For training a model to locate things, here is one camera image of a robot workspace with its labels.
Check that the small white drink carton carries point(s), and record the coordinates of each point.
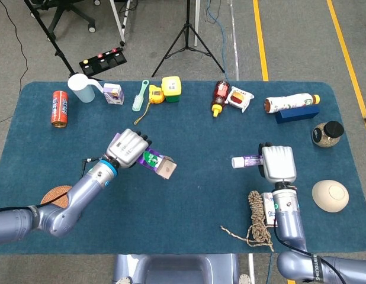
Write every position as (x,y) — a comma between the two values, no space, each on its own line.
(269,208)

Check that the black office chair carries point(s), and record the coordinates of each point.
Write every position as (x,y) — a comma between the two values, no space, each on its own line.
(64,12)

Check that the green scrub brush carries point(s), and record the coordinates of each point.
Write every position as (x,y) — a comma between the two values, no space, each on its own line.
(138,100)

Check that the black light stand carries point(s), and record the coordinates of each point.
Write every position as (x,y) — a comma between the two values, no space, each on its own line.
(54,44)

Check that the purple white tube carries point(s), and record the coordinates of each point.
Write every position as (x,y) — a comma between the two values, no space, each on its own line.
(245,161)

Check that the blue rectangular block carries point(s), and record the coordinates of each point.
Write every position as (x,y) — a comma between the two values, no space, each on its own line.
(298,115)

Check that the beige bowl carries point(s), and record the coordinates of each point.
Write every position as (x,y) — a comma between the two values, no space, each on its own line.
(330,195)

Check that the pale blue plastic pitcher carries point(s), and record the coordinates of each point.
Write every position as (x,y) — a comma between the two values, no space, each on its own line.
(82,90)

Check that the purple and green carton box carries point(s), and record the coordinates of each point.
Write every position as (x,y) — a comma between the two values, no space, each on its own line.
(159,164)

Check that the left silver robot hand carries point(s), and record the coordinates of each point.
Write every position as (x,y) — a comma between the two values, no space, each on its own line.
(125,148)

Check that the glass jar black lid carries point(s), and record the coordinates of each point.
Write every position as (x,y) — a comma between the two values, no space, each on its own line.
(326,134)

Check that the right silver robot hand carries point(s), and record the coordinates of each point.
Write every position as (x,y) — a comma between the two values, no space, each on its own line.
(279,162)

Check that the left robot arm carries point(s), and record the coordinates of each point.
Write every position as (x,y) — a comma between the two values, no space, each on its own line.
(82,195)

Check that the woven brown coaster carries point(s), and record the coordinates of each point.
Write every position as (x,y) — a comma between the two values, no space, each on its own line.
(55,193)

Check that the tea bottle yellow cap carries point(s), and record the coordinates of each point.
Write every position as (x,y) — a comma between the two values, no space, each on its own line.
(289,102)

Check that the robot torso base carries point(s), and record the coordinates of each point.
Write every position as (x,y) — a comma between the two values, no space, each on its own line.
(177,269)

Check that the white frame leg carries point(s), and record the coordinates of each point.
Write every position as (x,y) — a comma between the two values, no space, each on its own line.
(119,23)

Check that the black foot pedal board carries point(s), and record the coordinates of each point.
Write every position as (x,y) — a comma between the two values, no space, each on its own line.
(103,62)

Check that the brown bottle yellow cap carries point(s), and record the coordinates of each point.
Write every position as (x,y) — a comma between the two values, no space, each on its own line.
(220,96)

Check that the orange soda can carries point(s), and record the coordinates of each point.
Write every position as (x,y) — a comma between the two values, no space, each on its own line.
(59,108)

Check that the packaged snack white wrapper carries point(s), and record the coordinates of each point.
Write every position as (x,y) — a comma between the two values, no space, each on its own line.
(239,99)

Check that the white pole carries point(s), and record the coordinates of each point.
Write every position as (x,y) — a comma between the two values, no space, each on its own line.
(197,23)

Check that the blue table mat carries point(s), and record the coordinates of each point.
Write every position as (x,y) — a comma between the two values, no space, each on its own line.
(200,133)

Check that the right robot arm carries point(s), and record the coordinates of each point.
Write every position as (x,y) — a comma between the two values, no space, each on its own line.
(288,219)

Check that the small purple drink carton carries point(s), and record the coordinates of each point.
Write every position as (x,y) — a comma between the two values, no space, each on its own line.
(113,94)

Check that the black tripod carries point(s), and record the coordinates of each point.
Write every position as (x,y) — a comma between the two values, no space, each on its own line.
(187,29)

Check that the yellow tape measure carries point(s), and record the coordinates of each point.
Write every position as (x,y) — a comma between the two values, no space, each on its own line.
(156,94)

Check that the green yellow mini bin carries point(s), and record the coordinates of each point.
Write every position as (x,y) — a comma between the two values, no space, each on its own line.
(171,88)

